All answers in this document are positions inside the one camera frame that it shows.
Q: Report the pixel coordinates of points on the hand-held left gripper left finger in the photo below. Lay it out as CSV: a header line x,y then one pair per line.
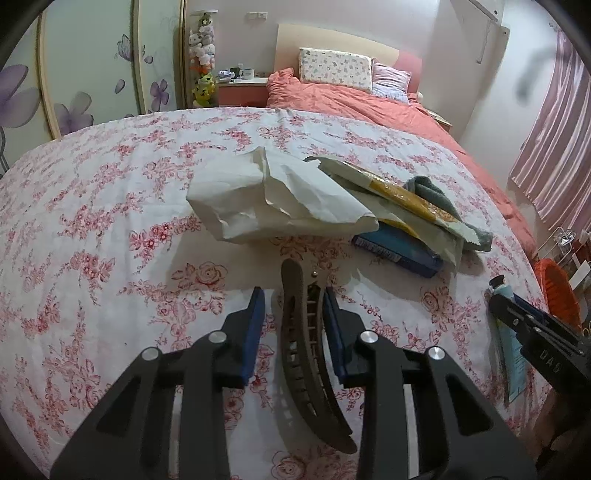
x,y
254,332

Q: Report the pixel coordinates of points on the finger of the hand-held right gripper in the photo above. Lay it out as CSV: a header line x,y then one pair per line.
x,y
540,310
508,314

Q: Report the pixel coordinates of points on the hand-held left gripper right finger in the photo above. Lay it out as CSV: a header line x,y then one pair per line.
x,y
334,337

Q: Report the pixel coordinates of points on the orange plastic basket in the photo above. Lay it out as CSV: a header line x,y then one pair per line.
x,y
556,286

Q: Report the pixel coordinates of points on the light blue cream tube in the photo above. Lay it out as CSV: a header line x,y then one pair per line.
x,y
510,360

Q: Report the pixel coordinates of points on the brown plastic hair clip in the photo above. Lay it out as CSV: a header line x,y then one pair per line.
x,y
300,369

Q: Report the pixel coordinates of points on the grey sock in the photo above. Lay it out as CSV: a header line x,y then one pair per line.
x,y
475,237

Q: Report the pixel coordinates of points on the dark blue box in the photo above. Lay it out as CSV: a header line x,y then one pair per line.
x,y
397,247

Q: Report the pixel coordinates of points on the white paper bag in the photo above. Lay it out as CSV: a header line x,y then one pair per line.
x,y
277,198

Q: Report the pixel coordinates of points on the pink floral tablecloth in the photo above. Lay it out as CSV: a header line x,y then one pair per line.
x,y
115,254

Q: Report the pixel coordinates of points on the clear orange plastic wrapper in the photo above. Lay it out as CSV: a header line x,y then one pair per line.
x,y
369,177

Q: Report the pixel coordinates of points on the pink curtain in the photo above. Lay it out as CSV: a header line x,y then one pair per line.
x,y
558,147

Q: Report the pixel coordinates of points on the pink white nightstand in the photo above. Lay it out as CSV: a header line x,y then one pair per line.
x,y
439,121
240,92

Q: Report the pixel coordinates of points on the bed with red duvet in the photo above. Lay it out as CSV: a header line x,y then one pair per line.
x,y
369,106

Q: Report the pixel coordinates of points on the white mug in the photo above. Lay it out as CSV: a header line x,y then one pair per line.
x,y
248,73

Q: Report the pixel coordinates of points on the pink striped pillow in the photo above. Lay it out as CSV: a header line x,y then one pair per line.
x,y
392,81

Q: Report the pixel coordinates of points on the black mug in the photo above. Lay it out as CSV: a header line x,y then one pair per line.
x,y
234,73

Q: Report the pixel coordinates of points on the white floral pillow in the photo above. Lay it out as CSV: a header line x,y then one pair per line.
x,y
337,69

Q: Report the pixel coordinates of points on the air conditioner pipe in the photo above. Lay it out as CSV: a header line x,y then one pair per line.
x,y
484,44

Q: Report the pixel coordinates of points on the clear column of plush toys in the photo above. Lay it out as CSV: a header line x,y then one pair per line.
x,y
203,60

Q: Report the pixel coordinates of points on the beige pink headboard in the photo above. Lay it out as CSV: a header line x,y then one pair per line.
x,y
332,41

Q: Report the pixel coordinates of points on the white air conditioner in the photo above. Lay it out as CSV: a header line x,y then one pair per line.
x,y
487,8

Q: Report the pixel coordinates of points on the glass wardrobe with purple flowers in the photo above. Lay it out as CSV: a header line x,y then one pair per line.
x,y
92,60

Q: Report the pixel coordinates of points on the wall switch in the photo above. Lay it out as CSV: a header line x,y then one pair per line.
x,y
256,16

